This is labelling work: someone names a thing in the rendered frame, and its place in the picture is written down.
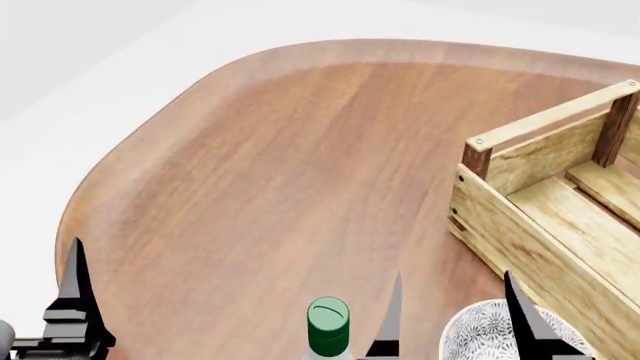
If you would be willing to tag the white patterned ceramic bowl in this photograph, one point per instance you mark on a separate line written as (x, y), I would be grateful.
(475, 330)

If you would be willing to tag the light wooden crate tray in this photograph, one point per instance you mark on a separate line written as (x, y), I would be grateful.
(555, 221)

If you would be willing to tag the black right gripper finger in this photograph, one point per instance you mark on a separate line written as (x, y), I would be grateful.
(520, 322)
(392, 318)

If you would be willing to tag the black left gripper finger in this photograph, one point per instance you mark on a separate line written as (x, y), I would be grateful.
(80, 277)

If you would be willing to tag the green-capped salad dressing bottle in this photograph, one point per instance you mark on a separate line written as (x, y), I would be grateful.
(327, 322)

